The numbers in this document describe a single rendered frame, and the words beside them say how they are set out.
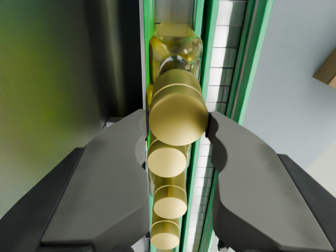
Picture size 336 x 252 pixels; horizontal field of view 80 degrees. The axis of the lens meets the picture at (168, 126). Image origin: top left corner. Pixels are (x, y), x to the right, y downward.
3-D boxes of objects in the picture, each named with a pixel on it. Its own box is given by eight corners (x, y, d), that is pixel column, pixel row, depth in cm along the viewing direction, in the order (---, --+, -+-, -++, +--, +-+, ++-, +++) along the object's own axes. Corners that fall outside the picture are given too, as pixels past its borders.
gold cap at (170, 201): (155, 164, 23) (152, 196, 19) (186, 165, 23) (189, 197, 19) (155, 186, 25) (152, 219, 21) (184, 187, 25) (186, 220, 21)
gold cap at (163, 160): (150, 118, 20) (145, 145, 16) (186, 120, 20) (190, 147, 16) (150, 147, 22) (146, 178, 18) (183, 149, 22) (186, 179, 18)
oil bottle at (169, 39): (158, 22, 37) (145, 39, 18) (189, 23, 37) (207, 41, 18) (158, 54, 39) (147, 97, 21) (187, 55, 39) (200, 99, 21)
